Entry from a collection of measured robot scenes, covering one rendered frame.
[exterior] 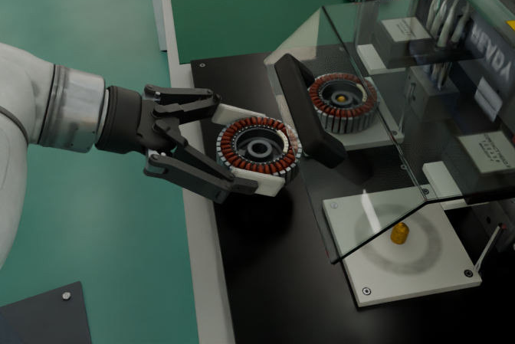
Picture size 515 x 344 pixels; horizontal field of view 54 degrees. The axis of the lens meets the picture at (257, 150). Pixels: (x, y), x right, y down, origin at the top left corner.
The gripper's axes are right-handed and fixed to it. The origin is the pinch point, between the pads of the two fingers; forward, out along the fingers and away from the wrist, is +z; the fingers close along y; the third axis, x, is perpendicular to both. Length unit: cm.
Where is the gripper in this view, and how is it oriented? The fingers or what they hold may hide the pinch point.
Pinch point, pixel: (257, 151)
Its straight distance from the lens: 66.6
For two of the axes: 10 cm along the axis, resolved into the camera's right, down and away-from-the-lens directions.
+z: 8.8, 1.9, 4.4
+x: 4.4, -6.8, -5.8
